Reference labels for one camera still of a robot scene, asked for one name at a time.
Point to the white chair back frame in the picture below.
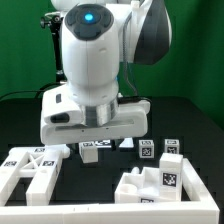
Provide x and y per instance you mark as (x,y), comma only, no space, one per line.
(42,164)

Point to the white U-shaped fence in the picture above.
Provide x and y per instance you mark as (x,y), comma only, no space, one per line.
(201,209)

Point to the white tagged cube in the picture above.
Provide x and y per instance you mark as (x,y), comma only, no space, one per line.
(172,146)
(146,148)

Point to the grey camera on stand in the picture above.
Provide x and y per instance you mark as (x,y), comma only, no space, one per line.
(57,15)

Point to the white chair seat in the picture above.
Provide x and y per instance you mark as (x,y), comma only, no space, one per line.
(137,187)

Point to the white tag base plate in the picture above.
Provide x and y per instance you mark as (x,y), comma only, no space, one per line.
(113,144)

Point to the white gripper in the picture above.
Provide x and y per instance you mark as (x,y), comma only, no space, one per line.
(120,118)

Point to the black camera stand pole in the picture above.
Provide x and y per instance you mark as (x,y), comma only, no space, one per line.
(55,33)

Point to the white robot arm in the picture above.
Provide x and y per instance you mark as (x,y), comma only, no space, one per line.
(96,37)

